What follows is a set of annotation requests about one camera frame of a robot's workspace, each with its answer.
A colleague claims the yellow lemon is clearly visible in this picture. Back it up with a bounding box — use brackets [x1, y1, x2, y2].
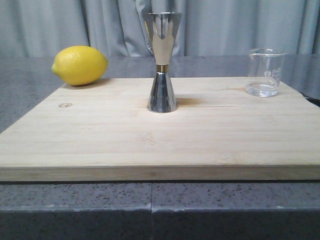
[51, 45, 108, 86]

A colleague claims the clear glass beaker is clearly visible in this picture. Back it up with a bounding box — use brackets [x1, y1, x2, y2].
[245, 48, 286, 98]

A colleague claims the light wooden cutting board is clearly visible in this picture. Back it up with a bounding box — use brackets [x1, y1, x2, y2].
[0, 77, 320, 182]

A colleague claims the steel double jigger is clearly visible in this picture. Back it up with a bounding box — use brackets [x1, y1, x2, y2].
[143, 12, 181, 113]

